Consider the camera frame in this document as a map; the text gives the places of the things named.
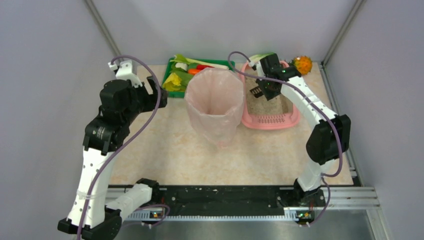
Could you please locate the black slotted litter scoop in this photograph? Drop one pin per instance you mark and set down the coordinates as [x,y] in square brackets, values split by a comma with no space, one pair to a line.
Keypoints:
[256,92]

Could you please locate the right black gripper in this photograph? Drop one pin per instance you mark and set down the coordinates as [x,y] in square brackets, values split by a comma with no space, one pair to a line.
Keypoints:
[265,87]

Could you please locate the toy cabbage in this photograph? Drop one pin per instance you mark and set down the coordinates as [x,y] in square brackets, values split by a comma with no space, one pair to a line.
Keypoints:
[257,57]

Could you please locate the pink litter box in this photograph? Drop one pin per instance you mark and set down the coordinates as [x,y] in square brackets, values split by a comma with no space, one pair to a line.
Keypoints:
[269,122]

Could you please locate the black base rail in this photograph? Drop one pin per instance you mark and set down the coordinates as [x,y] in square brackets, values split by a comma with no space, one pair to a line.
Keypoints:
[234,200]

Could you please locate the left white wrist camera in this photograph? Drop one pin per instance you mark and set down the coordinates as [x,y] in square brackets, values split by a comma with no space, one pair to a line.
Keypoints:
[126,70]

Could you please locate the toy pineapple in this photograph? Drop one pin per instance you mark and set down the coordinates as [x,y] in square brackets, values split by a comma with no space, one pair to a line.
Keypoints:
[302,63]

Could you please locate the yellow toy leaf vegetable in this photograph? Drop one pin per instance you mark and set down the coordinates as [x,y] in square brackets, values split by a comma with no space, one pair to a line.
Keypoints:
[173,83]

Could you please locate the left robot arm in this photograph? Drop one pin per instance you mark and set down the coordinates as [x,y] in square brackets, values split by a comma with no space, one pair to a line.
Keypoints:
[91,216]

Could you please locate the cat litter sand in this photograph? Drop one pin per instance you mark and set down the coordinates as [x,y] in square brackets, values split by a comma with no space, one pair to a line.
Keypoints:
[261,106]

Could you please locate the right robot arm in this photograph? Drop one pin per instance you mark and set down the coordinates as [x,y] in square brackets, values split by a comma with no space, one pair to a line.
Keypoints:
[330,132]

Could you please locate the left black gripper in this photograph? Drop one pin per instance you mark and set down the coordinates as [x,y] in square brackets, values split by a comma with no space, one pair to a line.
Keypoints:
[145,99]

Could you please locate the orange toy carrot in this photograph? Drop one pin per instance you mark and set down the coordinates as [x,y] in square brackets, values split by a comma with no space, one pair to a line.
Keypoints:
[193,71]

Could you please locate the green toy leaf vegetable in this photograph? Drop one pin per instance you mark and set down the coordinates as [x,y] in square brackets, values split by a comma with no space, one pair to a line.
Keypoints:
[181,69]

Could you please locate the red toy chili pepper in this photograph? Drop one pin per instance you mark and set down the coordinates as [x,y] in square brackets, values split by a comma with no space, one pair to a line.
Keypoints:
[201,67]

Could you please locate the pink plastic trash bag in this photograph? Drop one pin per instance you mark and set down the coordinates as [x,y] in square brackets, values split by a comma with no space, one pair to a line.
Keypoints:
[215,100]

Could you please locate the green plastic tray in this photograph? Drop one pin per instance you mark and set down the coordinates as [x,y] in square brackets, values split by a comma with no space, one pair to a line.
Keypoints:
[168,72]

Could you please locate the white toy leek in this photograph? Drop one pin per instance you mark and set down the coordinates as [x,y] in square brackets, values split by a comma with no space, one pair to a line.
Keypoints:
[179,58]

